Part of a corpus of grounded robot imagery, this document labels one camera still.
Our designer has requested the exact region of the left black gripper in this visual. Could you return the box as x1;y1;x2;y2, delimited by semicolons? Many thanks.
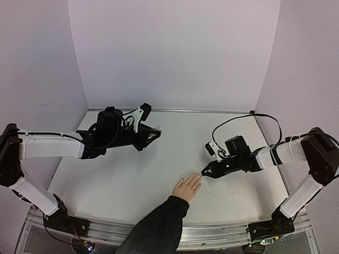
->
106;123;162;152

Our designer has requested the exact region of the clear nail polish bottle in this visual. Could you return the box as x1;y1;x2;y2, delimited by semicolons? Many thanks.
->
155;125;162;132

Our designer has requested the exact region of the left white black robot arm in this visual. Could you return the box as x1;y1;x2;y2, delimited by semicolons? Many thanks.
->
1;103;161;237

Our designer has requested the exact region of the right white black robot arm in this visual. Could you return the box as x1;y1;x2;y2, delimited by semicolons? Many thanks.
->
201;127;338;243

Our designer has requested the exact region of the black sleeved forearm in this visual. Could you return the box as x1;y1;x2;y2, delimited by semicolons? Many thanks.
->
116;196;189;254

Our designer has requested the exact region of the person's bare hand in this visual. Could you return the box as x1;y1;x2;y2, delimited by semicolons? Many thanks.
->
172;173;201;203

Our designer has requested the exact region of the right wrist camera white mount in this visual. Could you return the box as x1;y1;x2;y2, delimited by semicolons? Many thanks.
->
205;141;227;162

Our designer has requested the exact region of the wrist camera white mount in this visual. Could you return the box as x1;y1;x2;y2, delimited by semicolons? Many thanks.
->
205;141;227;162
132;103;151;133

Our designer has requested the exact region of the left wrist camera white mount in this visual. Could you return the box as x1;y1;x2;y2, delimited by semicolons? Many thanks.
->
132;103;151;133

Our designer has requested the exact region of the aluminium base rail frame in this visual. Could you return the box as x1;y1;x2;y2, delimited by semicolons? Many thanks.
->
15;203;318;254

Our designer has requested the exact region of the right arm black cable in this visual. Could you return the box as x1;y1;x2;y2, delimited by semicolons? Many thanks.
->
211;111;282;146

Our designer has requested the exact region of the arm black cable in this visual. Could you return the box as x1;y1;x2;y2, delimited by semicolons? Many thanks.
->
0;132;112;149
211;111;282;146

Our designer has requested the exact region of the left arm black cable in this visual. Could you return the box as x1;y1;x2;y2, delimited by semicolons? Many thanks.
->
0;132;112;149

